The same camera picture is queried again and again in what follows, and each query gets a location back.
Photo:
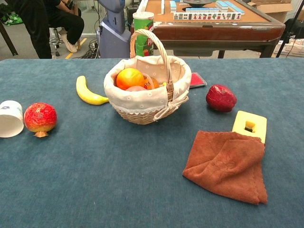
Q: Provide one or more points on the orange fruit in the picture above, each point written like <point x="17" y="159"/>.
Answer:
<point x="129" y="78"/>

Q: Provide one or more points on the wooden mahjong table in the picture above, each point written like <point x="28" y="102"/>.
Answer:
<point x="213" y="32"/>

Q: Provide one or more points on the dark wooden table leg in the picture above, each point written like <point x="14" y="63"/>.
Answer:
<point x="8" y="39"/>

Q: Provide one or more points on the face-up mahjong tile row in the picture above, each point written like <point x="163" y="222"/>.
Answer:
<point x="206" y="16"/>

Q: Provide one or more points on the green chips can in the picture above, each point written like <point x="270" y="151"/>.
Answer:
<point x="142" y="22"/>

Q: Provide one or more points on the brown microfibre cloth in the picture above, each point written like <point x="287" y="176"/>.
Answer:
<point x="225" y="166"/>

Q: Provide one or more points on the person in black clothes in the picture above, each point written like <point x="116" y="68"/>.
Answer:
<point x="38" y="23"/>

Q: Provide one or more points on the white paper cup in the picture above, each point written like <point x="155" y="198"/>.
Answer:
<point x="9" y="121"/>

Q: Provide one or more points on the yellow banana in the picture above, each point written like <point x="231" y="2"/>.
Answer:
<point x="88" y="95"/>

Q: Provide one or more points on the metal stool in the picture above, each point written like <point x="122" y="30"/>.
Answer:
<point x="55" y="40"/>

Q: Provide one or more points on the cardboard box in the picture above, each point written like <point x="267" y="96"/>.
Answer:
<point x="278" y="9"/>

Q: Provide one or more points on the yellow foam block square hole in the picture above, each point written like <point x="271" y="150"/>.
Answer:
<point x="260" y="126"/>

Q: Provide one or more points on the red pomegranate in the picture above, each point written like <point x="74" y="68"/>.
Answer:
<point x="40" y="117"/>

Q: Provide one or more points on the pink peach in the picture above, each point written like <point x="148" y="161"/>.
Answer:
<point x="135" y="88"/>

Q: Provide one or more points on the green bag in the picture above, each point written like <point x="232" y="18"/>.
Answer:
<point x="13" y="20"/>

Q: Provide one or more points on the orange jelly cup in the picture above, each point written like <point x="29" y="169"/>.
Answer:
<point x="149" y="83"/>

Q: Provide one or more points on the blue-backed mahjong tile stack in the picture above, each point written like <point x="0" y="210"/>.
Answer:
<point x="231" y="6"/>

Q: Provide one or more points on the blue-backed mahjong tile row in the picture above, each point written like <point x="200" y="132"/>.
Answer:
<point x="202" y="10"/>

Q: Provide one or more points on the wicker basket with cloth liner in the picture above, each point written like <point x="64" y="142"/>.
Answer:
<point x="142" y="99"/>

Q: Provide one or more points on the dark round dish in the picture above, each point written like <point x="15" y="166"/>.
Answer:
<point x="198" y="2"/>

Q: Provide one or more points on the black tripod stand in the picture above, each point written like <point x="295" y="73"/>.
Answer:
<point x="288" y="31"/>

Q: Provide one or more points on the flat red box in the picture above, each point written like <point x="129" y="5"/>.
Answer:
<point x="198" y="79"/>

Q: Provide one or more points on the white plastic crate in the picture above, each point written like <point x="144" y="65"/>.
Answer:
<point x="294" y="48"/>

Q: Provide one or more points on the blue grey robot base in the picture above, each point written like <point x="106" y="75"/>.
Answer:
<point x="114" y="35"/>

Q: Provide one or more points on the dark red apple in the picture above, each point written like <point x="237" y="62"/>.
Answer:
<point x="221" y="98"/>

